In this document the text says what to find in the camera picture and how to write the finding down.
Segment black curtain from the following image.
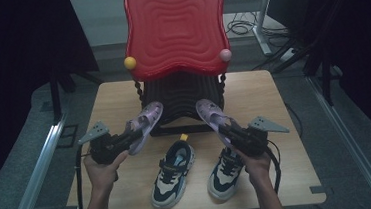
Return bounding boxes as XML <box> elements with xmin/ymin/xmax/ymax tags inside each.
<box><xmin>267</xmin><ymin>0</ymin><xmax>371</xmax><ymax>161</ymax></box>
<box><xmin>0</xmin><ymin>0</ymin><xmax>109</xmax><ymax>200</ymax></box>

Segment black stand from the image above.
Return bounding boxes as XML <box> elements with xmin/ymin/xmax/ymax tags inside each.
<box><xmin>303</xmin><ymin>49</ymin><xmax>337</xmax><ymax>108</ymax></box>
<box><xmin>47</xmin><ymin>62</ymin><xmax>105</xmax><ymax>123</ymax></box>

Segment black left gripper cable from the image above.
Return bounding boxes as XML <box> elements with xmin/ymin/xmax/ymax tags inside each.
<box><xmin>72</xmin><ymin>145</ymin><xmax>97</xmax><ymax>209</ymax></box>

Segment black floor cables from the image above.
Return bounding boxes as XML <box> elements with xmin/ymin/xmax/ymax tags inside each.
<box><xmin>225</xmin><ymin>15</ymin><xmax>290</xmax><ymax>43</ymax></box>

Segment person's right hand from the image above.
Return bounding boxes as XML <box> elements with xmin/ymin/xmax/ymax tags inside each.
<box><xmin>233</xmin><ymin>146</ymin><xmax>274</xmax><ymax>187</ymax></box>

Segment navy and white sneaker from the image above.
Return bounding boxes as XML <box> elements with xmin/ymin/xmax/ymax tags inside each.
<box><xmin>204</xmin><ymin>144</ymin><xmax>249</xmax><ymax>202</ymax></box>
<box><xmin>146</xmin><ymin>132</ymin><xmax>200</xmax><ymax>209</ymax></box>

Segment aluminium rail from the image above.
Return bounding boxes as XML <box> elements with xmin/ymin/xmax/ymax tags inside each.
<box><xmin>306</xmin><ymin>70</ymin><xmax>371</xmax><ymax>209</ymax></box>
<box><xmin>0</xmin><ymin>115</ymin><xmax>76</xmax><ymax>209</ymax></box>

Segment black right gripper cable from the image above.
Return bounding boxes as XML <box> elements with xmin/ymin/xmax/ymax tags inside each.
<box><xmin>265</xmin><ymin>138</ymin><xmax>285</xmax><ymax>195</ymax></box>

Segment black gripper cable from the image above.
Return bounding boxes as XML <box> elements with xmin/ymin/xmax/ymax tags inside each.
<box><xmin>72</xmin><ymin>145</ymin><xmax>97</xmax><ymax>209</ymax></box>
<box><xmin>265</xmin><ymin>138</ymin><xmax>285</xmax><ymax>195</ymax></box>

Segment person's left hand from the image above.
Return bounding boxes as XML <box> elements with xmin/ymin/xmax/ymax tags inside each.
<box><xmin>82</xmin><ymin>149</ymin><xmax>133</xmax><ymax>197</ymax></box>

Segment white power strip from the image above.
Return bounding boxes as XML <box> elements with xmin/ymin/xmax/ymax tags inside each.
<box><xmin>278</xmin><ymin>46</ymin><xmax>297</xmax><ymax>64</ymax></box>

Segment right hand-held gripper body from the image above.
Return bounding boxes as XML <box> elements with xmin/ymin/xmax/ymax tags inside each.
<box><xmin>233</xmin><ymin>114</ymin><xmax>292</xmax><ymax>159</ymax></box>

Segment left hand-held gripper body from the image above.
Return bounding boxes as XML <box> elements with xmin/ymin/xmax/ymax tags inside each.
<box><xmin>76</xmin><ymin>118</ymin><xmax>129</xmax><ymax>168</ymax></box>

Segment red and black shoe rack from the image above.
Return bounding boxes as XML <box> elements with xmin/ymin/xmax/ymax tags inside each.
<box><xmin>118</xmin><ymin>0</ymin><xmax>239</xmax><ymax>139</ymax></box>

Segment grey metal desk frame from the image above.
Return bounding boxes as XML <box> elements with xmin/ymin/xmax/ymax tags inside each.
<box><xmin>221</xmin><ymin>0</ymin><xmax>279</xmax><ymax>60</ymax></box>

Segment purple sandal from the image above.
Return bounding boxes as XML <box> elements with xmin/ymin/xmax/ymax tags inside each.
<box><xmin>194</xmin><ymin>95</ymin><xmax>245</xmax><ymax>152</ymax></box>
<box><xmin>123</xmin><ymin>100</ymin><xmax>167</xmax><ymax>157</ymax></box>

